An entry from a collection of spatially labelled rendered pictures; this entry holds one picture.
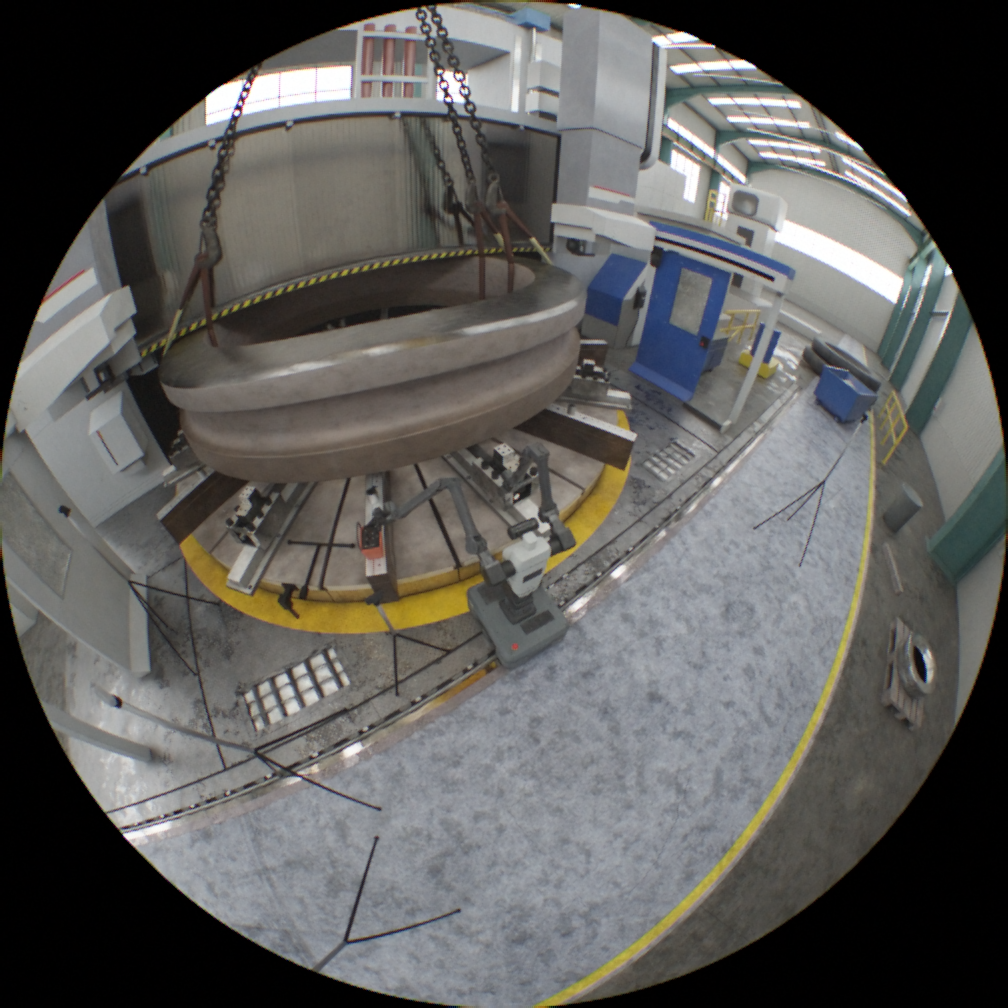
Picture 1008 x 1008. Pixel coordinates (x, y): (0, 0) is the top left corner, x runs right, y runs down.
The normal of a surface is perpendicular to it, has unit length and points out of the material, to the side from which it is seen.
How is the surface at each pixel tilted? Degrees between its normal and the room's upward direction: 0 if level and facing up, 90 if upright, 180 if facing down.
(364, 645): 0
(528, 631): 0
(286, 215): 90
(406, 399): 90
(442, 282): 90
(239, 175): 90
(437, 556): 0
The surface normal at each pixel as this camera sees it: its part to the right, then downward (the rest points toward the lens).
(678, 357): -0.80, 0.42
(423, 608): 0.04, -0.68
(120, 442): 0.60, 0.60
